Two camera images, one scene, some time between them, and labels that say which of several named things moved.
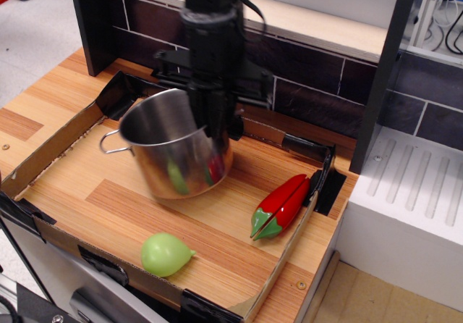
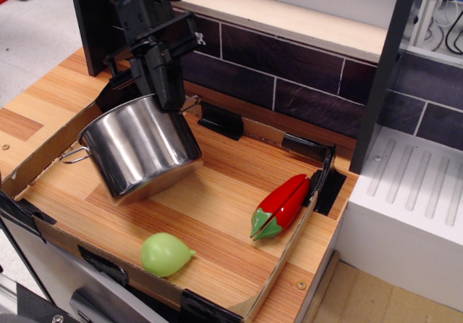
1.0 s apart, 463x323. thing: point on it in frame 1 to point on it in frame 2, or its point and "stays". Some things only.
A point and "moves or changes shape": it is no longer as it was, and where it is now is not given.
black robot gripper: (216, 56) to (156, 35)
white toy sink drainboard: (404, 222) stays
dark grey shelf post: (371, 118) stays
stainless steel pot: (176, 158) moves or changes shape
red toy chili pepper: (281, 206) stays
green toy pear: (164, 255) stays
